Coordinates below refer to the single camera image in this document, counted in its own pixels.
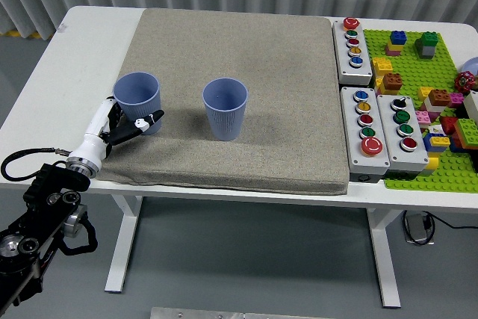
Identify white box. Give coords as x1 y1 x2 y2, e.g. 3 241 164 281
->
462 90 478 120

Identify light blue bowl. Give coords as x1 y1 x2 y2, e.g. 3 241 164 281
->
461 56 478 74

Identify brown yellow brick stack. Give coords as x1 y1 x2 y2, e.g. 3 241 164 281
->
375 72 404 96

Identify green grey brick stack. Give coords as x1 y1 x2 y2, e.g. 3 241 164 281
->
414 31 438 60

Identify black power cable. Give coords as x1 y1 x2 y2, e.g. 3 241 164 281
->
401 210 478 247

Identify white table leg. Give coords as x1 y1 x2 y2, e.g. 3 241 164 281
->
104 194 143 294
365 208 405 309

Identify red valve wheel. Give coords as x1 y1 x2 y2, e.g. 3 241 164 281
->
453 71 476 93

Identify light pink toy brick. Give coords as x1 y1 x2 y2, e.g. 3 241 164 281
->
415 109 434 128

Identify blue yellow pink brick stack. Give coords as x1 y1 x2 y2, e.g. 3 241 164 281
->
385 30 409 56

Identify grey box small red mushroom button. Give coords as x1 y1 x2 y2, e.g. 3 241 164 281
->
331 16 374 87

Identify red toy brick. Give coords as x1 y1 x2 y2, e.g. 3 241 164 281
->
440 116 460 136

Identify grey box large red mushroom button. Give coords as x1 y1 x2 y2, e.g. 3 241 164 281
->
340 86 391 185

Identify grey power adapter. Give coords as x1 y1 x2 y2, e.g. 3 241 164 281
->
405 214 430 244

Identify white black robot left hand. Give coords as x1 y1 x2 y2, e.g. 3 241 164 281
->
68 96 166 171

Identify green orange brick stack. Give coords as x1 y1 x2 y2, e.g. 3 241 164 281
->
452 117 478 154

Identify grey-brown fabric mat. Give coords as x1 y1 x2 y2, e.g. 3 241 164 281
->
89 7 350 196

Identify yellow black floor tape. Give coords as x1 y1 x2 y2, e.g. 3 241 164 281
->
7 29 54 40

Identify blue ribbed plastic cup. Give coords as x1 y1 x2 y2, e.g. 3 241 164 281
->
112 71 163 136
202 78 249 142

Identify grey box black knob four buttons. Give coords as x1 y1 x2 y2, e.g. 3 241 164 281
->
376 94 429 180

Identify brown white brick stack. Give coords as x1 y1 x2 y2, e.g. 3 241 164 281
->
425 88 453 113

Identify green studded baseplate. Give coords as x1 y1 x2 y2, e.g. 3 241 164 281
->
362 29 478 193

